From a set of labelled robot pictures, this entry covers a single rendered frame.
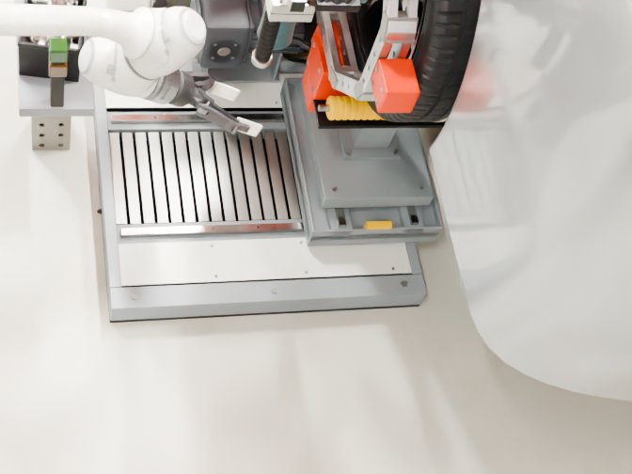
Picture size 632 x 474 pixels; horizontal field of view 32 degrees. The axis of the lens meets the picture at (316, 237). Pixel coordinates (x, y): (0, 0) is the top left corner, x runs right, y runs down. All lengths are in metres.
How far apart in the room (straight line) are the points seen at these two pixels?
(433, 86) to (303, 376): 0.92
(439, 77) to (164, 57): 0.56
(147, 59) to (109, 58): 0.11
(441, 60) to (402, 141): 0.79
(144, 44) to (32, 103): 0.56
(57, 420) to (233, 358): 0.46
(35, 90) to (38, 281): 0.52
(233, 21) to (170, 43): 0.79
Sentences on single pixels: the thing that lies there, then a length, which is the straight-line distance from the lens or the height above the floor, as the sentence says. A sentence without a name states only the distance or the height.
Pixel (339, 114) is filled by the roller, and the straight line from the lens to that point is 2.64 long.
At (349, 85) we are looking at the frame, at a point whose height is 0.69.
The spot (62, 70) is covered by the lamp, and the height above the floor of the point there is 0.60.
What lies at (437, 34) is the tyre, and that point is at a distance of 2.23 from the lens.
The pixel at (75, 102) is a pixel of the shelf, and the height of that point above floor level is 0.45.
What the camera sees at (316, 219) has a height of 0.15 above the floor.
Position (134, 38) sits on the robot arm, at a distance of 2.15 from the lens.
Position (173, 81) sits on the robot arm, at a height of 0.74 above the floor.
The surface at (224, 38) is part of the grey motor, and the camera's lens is 2.93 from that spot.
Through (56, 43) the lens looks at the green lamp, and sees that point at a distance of 2.48.
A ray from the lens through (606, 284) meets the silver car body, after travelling 1.78.
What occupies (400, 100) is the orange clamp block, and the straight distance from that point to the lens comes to 2.27.
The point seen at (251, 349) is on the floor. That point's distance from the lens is 2.87.
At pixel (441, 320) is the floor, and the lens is 3.04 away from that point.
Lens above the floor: 2.57
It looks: 57 degrees down
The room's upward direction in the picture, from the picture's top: 23 degrees clockwise
